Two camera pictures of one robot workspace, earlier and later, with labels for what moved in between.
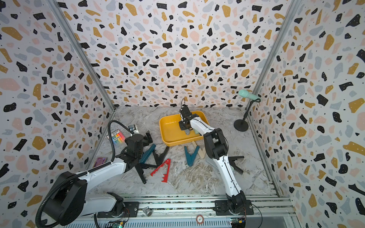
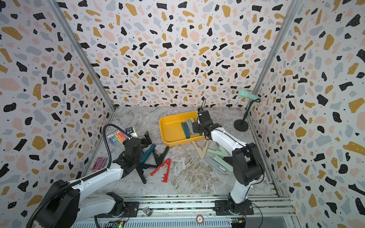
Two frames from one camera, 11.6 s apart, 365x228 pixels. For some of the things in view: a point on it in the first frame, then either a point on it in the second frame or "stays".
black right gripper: [182, 126] → [196, 127]
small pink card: [100, 160] stays
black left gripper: [146, 139] stays
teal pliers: [190, 158] → [186, 129]
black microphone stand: [242, 125] stays
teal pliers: [146, 154] stays
